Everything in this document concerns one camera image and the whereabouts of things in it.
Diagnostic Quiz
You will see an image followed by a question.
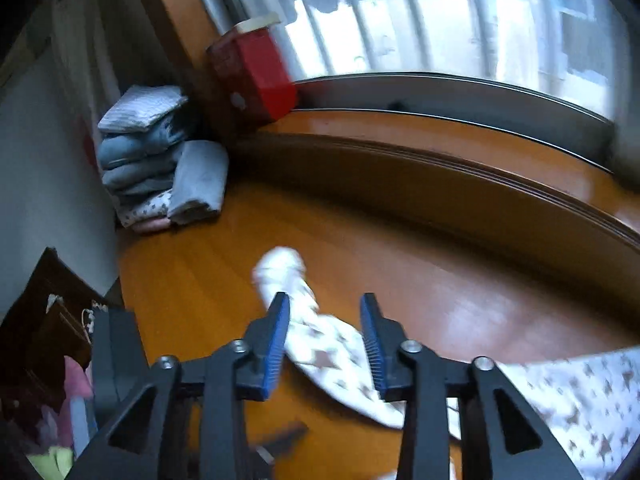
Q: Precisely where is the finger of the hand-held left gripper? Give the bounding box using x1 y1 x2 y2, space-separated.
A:
252 422 310 463

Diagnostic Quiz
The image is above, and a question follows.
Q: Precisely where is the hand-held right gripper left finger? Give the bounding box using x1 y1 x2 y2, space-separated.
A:
65 291 292 480

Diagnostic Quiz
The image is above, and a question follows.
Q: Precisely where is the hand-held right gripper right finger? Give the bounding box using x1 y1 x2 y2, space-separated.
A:
360 292 583 480

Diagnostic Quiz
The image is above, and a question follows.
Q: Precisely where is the white star-printed garment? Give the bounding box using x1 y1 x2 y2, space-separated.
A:
252 246 640 480

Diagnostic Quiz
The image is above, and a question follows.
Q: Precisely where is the stack of folded clothes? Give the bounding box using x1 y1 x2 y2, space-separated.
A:
96 85 191 233

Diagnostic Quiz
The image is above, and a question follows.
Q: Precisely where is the pink cloth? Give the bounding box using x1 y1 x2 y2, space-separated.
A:
64 355 95 403

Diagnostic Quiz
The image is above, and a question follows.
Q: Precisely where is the dark wooden cabinet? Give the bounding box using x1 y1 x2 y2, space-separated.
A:
0 247 123 411

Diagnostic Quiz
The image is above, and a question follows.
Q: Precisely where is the grey folded garment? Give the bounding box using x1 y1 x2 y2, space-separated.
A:
166 140 229 224

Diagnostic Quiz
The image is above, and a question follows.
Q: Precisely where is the wooden window sill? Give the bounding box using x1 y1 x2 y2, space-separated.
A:
235 110 640 311

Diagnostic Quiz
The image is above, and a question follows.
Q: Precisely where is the red box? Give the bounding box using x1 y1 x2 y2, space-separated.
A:
206 14 299 122

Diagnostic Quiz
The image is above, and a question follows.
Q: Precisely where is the window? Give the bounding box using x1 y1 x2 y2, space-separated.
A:
185 0 631 126

